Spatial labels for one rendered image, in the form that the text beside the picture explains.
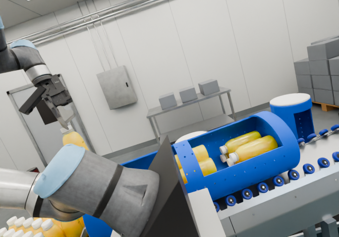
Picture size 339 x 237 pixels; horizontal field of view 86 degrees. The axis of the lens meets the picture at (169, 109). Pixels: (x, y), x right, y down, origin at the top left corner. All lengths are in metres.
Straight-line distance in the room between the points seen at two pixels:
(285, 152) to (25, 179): 0.85
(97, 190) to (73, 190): 0.04
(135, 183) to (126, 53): 3.90
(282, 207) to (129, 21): 4.01
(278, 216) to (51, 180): 0.87
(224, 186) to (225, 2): 4.11
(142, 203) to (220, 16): 4.26
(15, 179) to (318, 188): 1.08
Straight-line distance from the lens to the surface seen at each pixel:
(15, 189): 0.58
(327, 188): 1.10
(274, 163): 0.86
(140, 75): 4.16
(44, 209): 0.57
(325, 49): 3.93
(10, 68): 0.85
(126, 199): 0.42
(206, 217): 0.58
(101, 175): 0.42
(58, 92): 0.80
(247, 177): 0.82
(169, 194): 0.36
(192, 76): 4.18
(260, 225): 0.98
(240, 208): 0.92
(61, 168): 0.42
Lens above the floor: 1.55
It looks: 12 degrees down
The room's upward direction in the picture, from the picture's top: 18 degrees counter-clockwise
